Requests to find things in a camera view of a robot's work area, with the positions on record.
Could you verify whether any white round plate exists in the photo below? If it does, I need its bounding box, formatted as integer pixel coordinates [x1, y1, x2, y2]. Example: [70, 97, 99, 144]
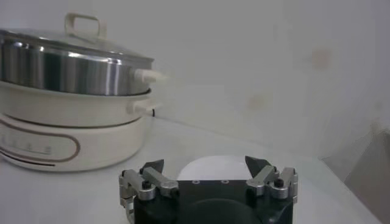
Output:
[176, 155, 252, 181]

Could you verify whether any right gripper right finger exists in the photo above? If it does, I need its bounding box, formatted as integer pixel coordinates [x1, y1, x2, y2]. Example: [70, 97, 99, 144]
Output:
[244, 155, 299, 201]

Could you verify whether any glass pot lid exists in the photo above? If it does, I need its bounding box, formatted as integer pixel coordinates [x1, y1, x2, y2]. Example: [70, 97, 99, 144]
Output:
[0, 12, 155, 63]

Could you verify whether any cream electric cooker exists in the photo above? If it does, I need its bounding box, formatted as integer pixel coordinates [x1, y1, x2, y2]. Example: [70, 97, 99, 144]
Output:
[0, 80, 162, 173]

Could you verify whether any white side table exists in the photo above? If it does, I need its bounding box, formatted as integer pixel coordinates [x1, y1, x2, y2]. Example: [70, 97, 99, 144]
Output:
[319, 126, 390, 224]

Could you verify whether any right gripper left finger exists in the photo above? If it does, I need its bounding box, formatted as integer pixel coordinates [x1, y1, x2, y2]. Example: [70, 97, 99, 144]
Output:
[118, 158, 180, 201]

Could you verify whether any steel steamer basket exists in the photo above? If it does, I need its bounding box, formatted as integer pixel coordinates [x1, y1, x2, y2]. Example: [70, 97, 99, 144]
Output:
[0, 38, 167, 97]

